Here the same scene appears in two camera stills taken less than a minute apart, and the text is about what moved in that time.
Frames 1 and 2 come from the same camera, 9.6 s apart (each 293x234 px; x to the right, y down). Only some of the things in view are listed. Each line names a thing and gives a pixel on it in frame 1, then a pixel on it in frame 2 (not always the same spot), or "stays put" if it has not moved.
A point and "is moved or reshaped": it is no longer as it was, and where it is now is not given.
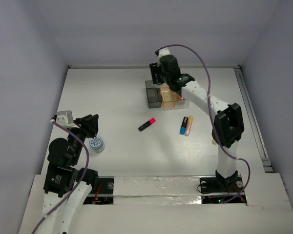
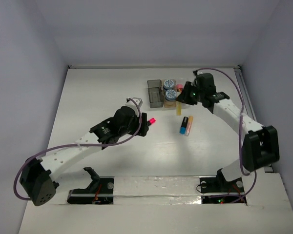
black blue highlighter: (184, 126) stays put
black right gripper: (156, 68) -> (184, 96)
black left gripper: (83, 126) -> (143, 124)
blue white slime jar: (97, 144) is moved or reshaped
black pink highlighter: (148, 123) stays put
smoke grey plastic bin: (154, 94) stays put
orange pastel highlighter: (189, 125) stays put
